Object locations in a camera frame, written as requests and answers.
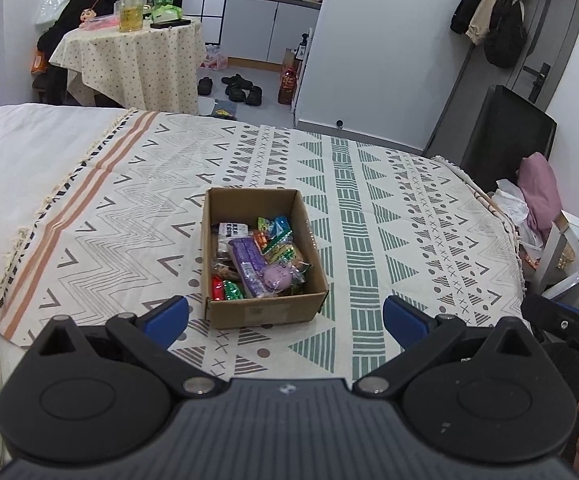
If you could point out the black slippers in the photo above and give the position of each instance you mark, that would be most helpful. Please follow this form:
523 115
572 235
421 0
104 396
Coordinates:
238 89

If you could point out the green snack packet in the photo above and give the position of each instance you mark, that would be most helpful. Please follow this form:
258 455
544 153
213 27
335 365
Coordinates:
232 291

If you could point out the yellow oil bottle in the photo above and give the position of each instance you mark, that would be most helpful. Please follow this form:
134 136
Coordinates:
130 15

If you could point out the blue snack packet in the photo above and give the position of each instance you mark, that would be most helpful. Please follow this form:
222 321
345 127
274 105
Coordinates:
281 226

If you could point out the door handle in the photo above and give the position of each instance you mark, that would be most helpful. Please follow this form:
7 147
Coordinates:
539 79

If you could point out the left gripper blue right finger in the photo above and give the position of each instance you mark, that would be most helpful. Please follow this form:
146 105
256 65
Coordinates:
425 342

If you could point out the white black snack packet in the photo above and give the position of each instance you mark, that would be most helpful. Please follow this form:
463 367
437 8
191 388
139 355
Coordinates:
232 230

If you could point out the purple long snack pack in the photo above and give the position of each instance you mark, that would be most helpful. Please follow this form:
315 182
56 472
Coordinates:
250 264

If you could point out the green white cookie packet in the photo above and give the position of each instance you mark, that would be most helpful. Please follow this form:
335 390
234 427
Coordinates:
288 253

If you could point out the pink cloth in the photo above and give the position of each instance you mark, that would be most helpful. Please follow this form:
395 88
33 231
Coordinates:
537 181

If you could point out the white plastic bag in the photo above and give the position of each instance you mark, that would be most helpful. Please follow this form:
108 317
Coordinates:
509 198

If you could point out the bright green candy packet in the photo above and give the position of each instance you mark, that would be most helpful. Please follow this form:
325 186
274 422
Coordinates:
266 226

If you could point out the pink mochi clear packet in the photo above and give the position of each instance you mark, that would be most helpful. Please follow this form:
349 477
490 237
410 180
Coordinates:
279 277

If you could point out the red snack packet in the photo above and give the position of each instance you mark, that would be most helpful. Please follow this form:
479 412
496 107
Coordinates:
218 288

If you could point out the hanging coats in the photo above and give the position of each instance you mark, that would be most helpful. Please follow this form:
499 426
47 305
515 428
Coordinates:
498 26

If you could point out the round table dotted tablecloth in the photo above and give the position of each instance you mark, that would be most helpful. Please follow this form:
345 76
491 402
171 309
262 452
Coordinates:
150 69

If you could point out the black chair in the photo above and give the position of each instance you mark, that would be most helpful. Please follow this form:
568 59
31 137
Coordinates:
508 129

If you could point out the patterned bed blanket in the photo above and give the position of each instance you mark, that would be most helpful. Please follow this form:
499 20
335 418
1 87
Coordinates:
121 230

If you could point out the white cabinet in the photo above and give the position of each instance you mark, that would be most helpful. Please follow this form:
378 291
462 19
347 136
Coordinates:
262 30

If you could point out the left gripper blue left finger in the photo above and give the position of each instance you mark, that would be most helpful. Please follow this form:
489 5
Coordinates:
147 338

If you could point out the green tissue pack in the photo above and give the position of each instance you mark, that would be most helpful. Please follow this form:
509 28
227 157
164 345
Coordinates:
166 13

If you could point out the white side shelf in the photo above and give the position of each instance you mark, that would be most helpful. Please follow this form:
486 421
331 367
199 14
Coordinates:
558 270

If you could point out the open brown cardboard box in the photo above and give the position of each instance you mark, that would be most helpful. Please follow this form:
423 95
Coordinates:
245 205

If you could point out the pink water bottle pack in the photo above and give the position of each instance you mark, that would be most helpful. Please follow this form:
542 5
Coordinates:
215 59

